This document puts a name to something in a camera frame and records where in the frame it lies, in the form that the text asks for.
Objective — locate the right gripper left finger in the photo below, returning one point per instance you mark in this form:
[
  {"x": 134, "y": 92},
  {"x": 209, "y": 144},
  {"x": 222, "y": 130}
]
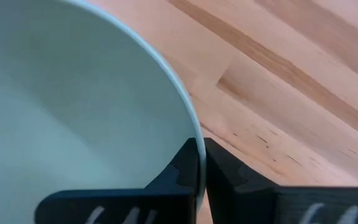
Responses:
[{"x": 154, "y": 205}]

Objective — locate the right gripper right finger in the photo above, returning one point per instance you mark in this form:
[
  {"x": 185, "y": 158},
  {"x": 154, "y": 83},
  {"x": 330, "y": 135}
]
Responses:
[{"x": 259, "y": 205}]

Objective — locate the mint green bowl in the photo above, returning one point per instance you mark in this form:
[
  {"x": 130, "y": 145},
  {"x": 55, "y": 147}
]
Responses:
[{"x": 73, "y": 93}]

